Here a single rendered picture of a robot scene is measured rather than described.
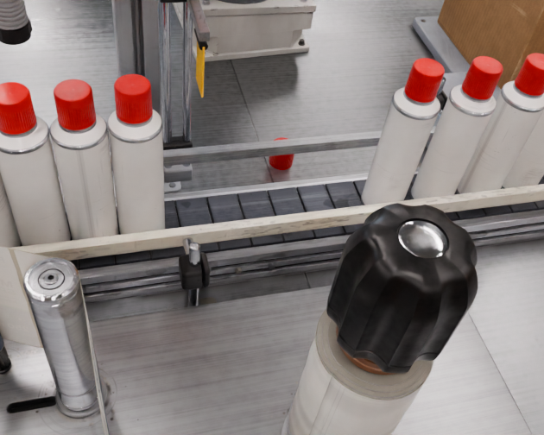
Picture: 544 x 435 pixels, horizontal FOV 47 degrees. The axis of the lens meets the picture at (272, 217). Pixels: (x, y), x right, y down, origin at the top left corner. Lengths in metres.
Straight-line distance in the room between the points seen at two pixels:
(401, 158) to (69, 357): 0.41
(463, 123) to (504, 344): 0.26
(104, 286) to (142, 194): 0.12
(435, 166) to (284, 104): 0.32
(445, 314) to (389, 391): 0.09
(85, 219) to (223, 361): 0.20
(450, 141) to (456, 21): 0.48
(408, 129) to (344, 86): 0.38
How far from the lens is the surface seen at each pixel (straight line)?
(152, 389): 0.62
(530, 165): 0.85
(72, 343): 0.51
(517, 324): 0.82
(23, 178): 0.63
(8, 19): 0.65
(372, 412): 0.46
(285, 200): 0.77
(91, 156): 0.61
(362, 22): 1.23
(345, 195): 0.80
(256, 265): 0.73
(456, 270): 0.36
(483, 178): 0.81
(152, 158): 0.62
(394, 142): 0.71
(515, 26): 1.05
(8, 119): 0.59
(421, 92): 0.67
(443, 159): 0.75
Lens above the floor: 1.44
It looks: 48 degrees down
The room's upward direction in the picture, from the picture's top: 10 degrees clockwise
